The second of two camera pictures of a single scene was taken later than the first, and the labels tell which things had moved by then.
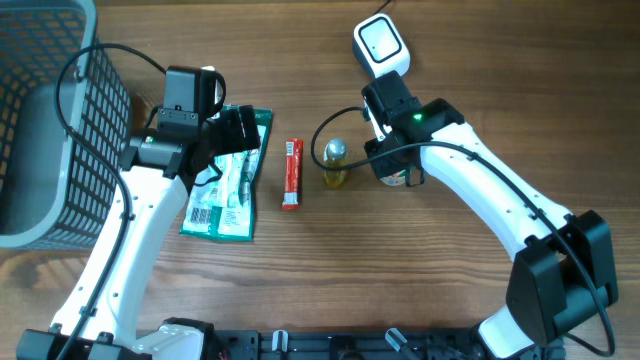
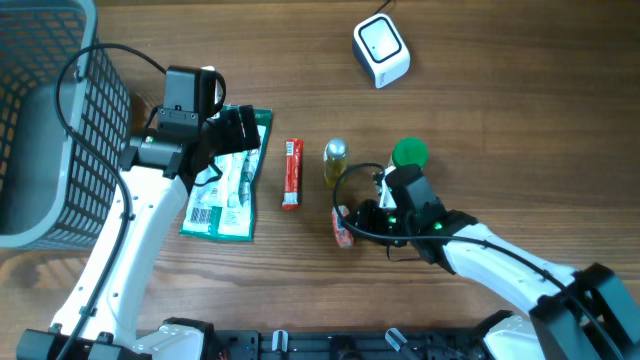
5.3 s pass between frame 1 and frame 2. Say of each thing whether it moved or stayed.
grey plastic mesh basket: stayed
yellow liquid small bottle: stayed
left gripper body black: stayed
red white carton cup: moved
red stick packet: stayed
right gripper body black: moved
